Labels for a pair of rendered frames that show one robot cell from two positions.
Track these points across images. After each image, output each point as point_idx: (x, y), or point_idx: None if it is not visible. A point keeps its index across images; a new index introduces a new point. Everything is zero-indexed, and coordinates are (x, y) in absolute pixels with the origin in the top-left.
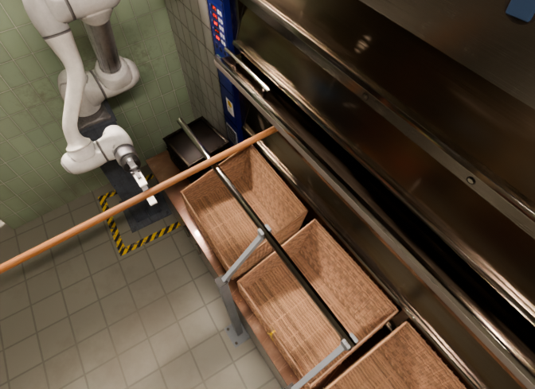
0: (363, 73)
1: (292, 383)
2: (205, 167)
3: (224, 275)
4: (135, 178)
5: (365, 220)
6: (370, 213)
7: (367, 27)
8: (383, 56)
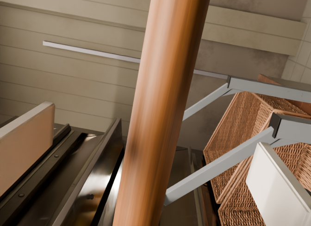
0: None
1: (227, 87)
2: None
3: (264, 134)
4: (0, 128)
5: (76, 194)
6: (65, 194)
7: None
8: None
